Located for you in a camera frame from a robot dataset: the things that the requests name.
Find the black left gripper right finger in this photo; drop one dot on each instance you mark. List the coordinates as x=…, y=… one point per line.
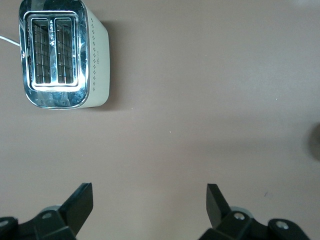
x=215, y=207

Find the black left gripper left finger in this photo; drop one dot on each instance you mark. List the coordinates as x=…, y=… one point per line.
x=77, y=207

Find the cream and chrome toaster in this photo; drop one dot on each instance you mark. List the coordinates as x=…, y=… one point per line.
x=97, y=62

